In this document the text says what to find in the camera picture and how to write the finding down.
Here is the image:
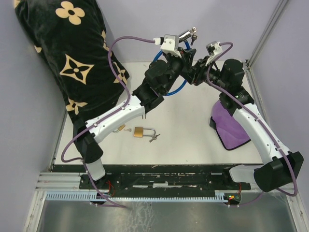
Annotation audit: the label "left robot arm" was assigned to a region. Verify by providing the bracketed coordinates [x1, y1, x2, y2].
[74, 48, 197, 189]

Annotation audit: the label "small brass padlock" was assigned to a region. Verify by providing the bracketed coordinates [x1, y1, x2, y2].
[113, 124, 126, 133]

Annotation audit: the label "long-shackle brass padlock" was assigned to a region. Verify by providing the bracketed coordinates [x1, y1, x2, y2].
[133, 127, 156, 138]

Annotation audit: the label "aluminium frame rail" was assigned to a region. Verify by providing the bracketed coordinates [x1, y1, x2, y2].
[246, 0, 290, 69]

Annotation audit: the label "purple cloth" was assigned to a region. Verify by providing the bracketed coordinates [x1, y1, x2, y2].
[210, 101, 251, 151]

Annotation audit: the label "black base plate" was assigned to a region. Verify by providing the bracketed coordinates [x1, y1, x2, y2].
[79, 164, 251, 198]

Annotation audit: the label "black floral plush pillow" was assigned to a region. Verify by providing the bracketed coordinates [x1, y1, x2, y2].
[14, 0, 129, 121]

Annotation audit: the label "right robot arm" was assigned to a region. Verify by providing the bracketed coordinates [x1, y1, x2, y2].
[189, 56, 304, 196]

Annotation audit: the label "blue cable duct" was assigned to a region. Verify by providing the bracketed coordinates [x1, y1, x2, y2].
[45, 189, 230, 201]

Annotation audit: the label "blue cable lock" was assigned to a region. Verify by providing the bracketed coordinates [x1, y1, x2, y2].
[152, 29, 194, 97]

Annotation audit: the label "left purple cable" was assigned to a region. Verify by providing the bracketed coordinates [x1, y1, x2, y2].
[60, 36, 161, 209]

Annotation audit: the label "silver cable lock keys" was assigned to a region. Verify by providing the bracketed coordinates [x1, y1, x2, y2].
[190, 27, 197, 46]

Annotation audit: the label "long padlock keys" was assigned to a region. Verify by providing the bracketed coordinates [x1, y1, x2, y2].
[149, 134, 160, 143]

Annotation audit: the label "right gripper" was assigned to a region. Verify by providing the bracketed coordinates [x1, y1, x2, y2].
[179, 56, 228, 93]

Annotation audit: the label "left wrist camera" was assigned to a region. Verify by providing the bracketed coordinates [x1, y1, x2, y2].
[153, 34, 182, 58]

